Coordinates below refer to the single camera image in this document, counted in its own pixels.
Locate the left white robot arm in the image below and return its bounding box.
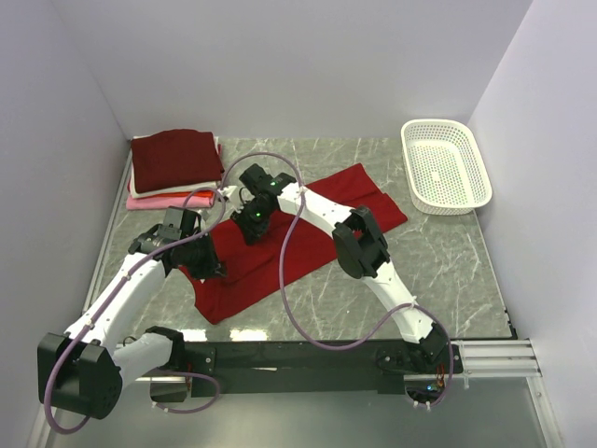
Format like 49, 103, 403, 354
36, 207, 223, 428

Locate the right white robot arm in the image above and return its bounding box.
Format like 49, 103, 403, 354
231, 163, 455, 375

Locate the folded orange-red t-shirt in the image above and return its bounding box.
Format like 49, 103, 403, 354
146, 190, 214, 200

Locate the folded pink t-shirt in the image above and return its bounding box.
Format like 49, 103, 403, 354
125, 195, 214, 210

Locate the folded dark red t-shirt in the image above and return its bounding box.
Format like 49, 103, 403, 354
131, 129, 224, 197

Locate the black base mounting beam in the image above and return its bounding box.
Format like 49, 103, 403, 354
151, 339, 464, 395

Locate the white perforated plastic basket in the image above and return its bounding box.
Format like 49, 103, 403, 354
400, 119, 493, 216

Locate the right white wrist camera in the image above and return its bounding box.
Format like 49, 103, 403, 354
219, 185, 243, 210

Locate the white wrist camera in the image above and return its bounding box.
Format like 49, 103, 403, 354
195, 208, 218, 227
219, 185, 243, 210

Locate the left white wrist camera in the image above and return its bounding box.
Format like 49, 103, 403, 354
195, 208, 218, 227

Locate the aluminium extrusion rail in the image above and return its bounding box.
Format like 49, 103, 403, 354
49, 339, 543, 384

